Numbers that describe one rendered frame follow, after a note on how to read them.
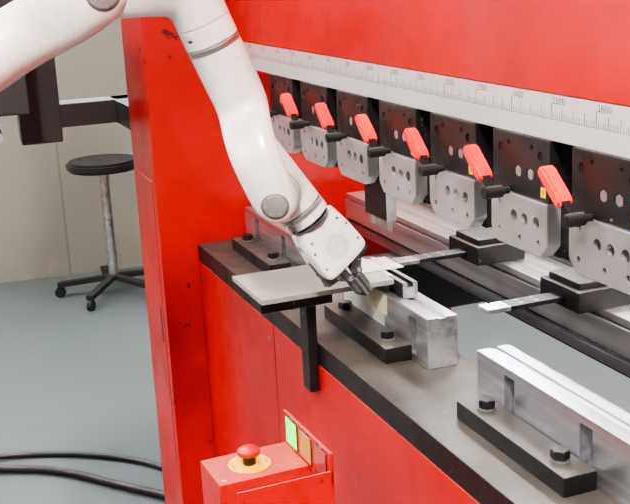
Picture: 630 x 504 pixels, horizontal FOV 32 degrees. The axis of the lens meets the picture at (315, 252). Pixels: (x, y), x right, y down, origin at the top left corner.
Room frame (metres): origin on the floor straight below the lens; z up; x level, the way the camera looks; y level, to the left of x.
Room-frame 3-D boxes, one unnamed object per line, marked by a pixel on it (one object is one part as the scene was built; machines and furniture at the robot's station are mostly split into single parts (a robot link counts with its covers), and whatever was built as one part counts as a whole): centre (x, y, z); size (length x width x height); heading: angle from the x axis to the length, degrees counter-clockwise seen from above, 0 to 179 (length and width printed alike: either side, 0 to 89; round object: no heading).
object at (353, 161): (2.09, -0.12, 1.26); 0.15 x 0.09 x 0.17; 21
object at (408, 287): (2.04, -0.14, 0.99); 0.20 x 0.03 x 0.03; 21
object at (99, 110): (3.19, 0.58, 1.18); 0.40 x 0.24 x 0.07; 21
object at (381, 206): (2.06, -0.13, 1.13); 0.10 x 0.02 x 0.10; 21
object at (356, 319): (2.01, -0.09, 0.89); 0.30 x 0.05 x 0.03; 21
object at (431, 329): (2.01, -0.15, 0.92); 0.39 x 0.06 x 0.10; 21
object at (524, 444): (1.48, -0.29, 0.89); 0.30 x 0.05 x 0.03; 21
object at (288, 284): (2.01, 0.01, 1.00); 0.26 x 0.18 x 0.01; 111
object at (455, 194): (1.71, -0.26, 1.26); 0.15 x 0.09 x 0.17; 21
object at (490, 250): (2.13, -0.28, 1.01); 0.26 x 0.12 x 0.05; 111
